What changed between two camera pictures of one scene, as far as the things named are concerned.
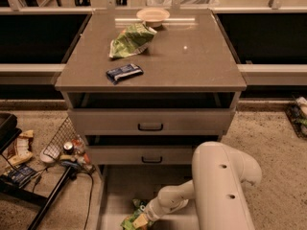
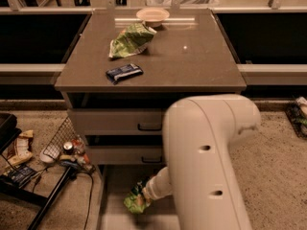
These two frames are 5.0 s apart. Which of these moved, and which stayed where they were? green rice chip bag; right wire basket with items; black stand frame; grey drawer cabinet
Moved: green rice chip bag
Stayed: black stand frame; right wire basket with items; grey drawer cabinet
